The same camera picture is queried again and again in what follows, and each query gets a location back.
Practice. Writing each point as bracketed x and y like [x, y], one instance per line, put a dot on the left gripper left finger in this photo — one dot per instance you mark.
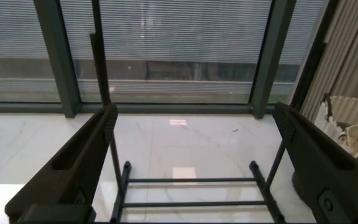
[70, 180]

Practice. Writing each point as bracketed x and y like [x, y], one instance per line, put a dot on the black clothes rack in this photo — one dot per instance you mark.
[99, 62]

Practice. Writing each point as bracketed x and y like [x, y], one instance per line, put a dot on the window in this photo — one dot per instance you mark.
[179, 46]

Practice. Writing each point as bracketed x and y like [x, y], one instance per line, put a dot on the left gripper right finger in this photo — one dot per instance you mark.
[328, 174]

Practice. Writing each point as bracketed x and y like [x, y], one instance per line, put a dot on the white laundry basket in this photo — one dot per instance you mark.
[353, 109]

